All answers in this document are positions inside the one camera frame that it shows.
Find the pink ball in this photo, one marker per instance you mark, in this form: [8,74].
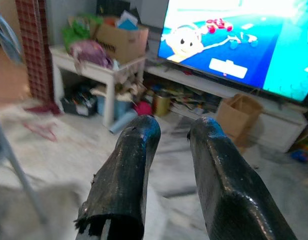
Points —
[144,108]

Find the blue plastic bin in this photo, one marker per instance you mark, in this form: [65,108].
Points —
[121,107]

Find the grey metal pole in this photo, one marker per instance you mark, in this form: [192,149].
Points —
[16,165]

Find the flat screen television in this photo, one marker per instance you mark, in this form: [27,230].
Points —
[244,37]

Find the yellow tin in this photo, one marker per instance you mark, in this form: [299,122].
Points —
[161,105]

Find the black storage box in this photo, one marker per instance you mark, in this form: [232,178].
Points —
[79,105]

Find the blue toy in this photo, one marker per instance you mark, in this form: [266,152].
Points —
[301,155]

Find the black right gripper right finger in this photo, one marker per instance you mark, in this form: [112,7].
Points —
[224,190]

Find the brown paper bag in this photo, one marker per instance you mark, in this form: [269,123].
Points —
[236,117]

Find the red plaid curtain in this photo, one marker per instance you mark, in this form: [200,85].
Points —
[34,50]

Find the green bag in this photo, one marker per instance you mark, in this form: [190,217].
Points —
[79,30]

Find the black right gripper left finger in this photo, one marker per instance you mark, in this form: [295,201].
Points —
[124,175]

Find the brown cardboard box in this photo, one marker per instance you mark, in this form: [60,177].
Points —
[124,45]

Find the blue papers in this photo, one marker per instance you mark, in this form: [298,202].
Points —
[127,23]

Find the purple cloth bundle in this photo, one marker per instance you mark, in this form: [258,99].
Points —
[91,51]

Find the pile of books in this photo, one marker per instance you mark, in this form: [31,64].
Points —
[191,100]

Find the light blue rolled mat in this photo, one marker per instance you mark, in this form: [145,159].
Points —
[124,122]

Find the red clothes hanger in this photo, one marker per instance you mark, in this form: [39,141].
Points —
[52,137]

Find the white television stand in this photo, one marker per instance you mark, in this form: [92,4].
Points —
[281,125]

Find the white side table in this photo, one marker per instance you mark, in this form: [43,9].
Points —
[94,71]

